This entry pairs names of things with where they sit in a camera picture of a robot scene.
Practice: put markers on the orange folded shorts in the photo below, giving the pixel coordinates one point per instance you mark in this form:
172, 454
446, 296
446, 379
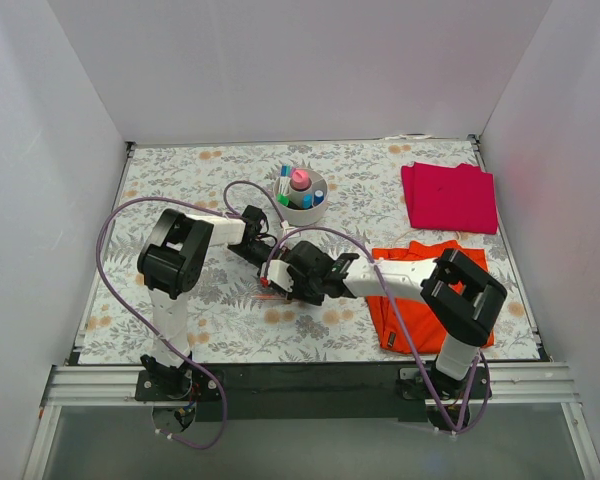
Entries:
426, 331

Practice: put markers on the black highlighter green cap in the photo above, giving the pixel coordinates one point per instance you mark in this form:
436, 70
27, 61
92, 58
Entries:
286, 202

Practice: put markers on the black highlighter blue cap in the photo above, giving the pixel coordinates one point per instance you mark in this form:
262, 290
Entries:
307, 202

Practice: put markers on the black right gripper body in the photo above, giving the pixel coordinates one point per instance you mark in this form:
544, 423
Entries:
296, 282

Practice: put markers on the aluminium frame rail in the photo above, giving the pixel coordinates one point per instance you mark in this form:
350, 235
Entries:
312, 391

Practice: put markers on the white marker teal cap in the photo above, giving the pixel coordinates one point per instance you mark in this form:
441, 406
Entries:
284, 183

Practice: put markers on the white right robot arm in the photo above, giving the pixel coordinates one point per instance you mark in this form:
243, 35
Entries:
436, 300

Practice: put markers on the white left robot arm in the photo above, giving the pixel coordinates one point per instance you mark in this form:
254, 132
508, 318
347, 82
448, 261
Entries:
171, 263

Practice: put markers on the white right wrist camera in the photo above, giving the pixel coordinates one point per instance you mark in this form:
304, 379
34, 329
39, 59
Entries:
275, 275

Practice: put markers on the pink capped glue bottle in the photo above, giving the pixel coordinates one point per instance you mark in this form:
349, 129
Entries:
300, 182

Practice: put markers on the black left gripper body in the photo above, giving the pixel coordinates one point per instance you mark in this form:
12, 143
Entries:
271, 252

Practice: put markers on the blue capped small jar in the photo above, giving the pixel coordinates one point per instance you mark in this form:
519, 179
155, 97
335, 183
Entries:
318, 197

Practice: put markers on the magenta folded cloth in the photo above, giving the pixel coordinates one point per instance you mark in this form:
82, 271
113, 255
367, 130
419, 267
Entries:
460, 198

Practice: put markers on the white round desk organizer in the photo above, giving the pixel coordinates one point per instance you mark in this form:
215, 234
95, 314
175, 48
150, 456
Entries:
304, 217

